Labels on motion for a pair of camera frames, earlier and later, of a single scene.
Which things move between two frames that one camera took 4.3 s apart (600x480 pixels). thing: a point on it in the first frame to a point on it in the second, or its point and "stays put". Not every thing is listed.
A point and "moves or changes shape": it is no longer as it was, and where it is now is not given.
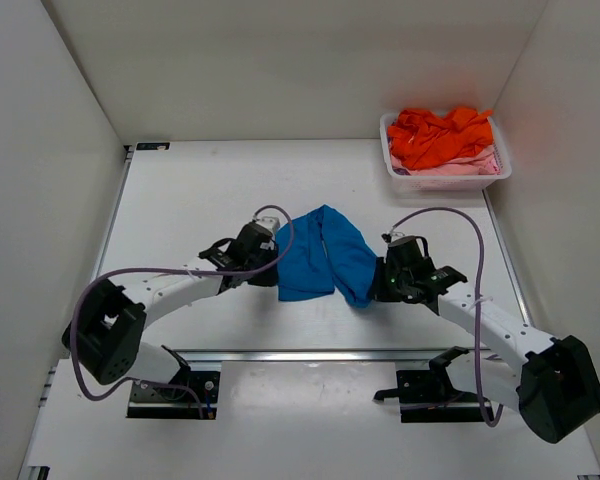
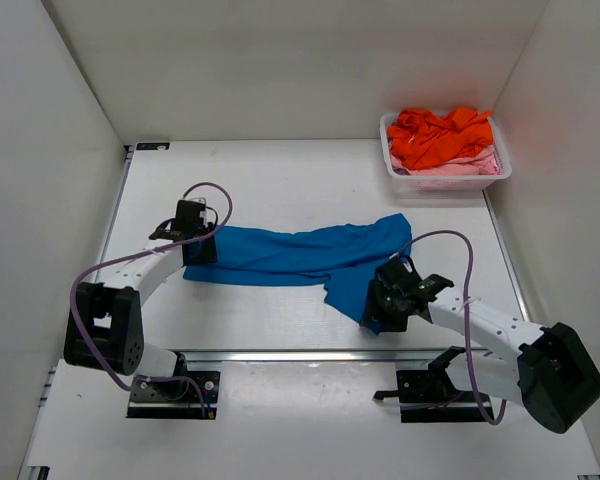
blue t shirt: (329, 252) moves or changes shape
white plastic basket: (420, 182) stays put
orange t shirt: (421, 138) stays put
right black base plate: (428, 396) stays put
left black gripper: (268, 267) to (201, 251)
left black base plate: (175, 403) stays put
